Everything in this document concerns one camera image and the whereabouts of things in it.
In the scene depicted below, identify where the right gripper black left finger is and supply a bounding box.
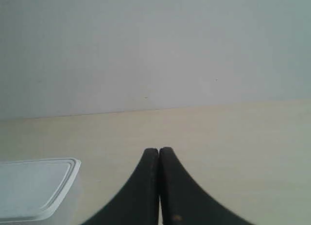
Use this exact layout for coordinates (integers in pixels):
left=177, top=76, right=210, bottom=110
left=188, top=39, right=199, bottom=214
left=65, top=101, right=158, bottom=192
left=84, top=148, right=159, bottom=225

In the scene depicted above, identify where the white lidded plastic box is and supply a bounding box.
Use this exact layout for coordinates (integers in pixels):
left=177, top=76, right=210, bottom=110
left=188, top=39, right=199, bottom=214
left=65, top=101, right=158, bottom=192
left=0, top=158, right=81, bottom=225

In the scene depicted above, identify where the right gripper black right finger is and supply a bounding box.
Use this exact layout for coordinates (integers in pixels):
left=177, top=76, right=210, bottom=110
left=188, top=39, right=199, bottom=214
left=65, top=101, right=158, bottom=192
left=159, top=147, right=250, bottom=225

